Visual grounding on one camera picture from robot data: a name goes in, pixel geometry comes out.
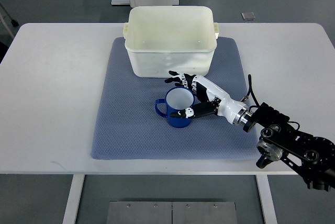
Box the white table leg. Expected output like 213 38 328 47
62 174 85 224
255 175 277 224

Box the metal base plate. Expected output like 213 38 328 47
107 201 238 223

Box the left white table leg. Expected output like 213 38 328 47
62 174 85 224

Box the black wheeled stand leg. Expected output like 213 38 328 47
0 3 19 39

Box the blue enamel mug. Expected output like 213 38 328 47
155 87 195 128

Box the right white table leg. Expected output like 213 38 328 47
255 175 277 224

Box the grey floor plate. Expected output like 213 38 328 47
241 12 256 21

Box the white plastic box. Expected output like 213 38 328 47
123 6 219 78

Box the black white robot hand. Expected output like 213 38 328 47
165 71 252 126

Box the blue grey textured mat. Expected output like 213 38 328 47
91 37 258 160

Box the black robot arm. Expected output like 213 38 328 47
240 102 334 191

